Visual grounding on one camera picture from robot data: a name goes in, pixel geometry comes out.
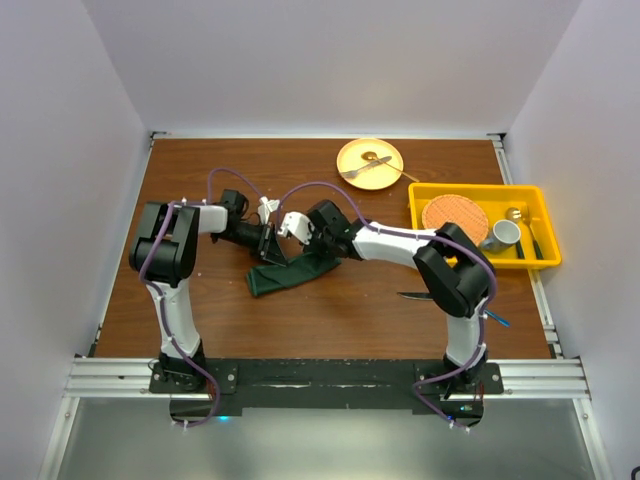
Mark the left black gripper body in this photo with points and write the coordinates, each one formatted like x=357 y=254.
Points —
x=265 y=232

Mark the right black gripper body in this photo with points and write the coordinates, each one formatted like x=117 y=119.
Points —
x=321 y=243

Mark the dark green cloth napkin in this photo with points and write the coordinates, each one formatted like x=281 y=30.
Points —
x=306 y=267

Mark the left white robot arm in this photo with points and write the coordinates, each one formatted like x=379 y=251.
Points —
x=163 y=253

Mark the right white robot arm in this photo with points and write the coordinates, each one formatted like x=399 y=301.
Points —
x=458 y=277

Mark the silver fork on plate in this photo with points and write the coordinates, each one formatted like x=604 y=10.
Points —
x=370 y=165

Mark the yellow round plate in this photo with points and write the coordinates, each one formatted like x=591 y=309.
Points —
x=378 y=178

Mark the orange woven coaster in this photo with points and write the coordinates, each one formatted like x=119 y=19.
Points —
x=457 y=209

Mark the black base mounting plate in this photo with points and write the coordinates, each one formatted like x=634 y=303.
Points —
x=242 y=384

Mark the grey mug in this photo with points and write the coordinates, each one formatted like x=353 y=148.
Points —
x=502 y=235

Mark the yellow plastic bin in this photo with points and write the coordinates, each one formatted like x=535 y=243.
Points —
x=495 y=200

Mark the gold spoon in bin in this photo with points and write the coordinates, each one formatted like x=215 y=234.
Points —
x=520 y=215

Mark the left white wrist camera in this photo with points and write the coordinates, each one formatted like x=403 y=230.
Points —
x=266 y=207

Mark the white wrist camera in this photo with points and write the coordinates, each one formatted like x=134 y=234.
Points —
x=298 y=226
x=266 y=207

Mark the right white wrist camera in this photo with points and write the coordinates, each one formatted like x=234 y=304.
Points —
x=298 y=226

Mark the dark handled utensil in bin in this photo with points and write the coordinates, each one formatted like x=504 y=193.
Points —
x=536 y=246

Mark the aluminium frame rail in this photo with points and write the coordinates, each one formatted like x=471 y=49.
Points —
x=522 y=379

